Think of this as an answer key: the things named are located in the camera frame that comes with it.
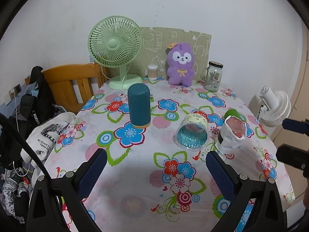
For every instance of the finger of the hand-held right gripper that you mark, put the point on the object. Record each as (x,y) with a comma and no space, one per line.
(293,157)
(294,125)

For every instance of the purple plush toy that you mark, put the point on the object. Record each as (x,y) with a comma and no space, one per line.
(181,72)

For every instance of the green desk fan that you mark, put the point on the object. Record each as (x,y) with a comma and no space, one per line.
(113,43)

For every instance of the cotton swab container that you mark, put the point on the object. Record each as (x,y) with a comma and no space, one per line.
(152,73)

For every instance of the glass jar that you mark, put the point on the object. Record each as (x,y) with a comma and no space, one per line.
(213,78)

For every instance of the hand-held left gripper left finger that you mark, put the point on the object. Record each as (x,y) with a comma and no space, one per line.
(93,171)

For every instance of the floral tablecloth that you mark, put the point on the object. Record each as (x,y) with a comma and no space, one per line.
(144,174)

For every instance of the patterned cardboard panel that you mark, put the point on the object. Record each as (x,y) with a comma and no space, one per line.
(157,41)

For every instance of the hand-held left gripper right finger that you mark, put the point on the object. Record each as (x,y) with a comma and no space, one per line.
(221,174)

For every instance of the wooden chair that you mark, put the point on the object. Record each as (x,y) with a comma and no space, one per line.
(62,82)

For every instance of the pile of clothes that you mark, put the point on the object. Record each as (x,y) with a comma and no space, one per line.
(36,101)

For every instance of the white printed shirt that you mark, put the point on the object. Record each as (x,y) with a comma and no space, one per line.
(48,135)

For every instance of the patterned dark cloth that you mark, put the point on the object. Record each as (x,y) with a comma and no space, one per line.
(13,193)

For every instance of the beige wooden panel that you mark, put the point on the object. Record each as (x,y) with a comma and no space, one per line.
(299,96)

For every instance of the white fan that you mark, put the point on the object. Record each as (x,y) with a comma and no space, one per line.
(277,106)

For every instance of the clear plastic cup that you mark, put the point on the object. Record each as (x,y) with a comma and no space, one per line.
(192,133)

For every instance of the wall outlet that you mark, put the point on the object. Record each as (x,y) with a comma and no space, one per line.
(17,89)

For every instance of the teal cup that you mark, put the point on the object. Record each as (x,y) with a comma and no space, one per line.
(139,104)

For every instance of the white wrapped pink bottle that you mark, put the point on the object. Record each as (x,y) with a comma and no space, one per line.
(230,137)

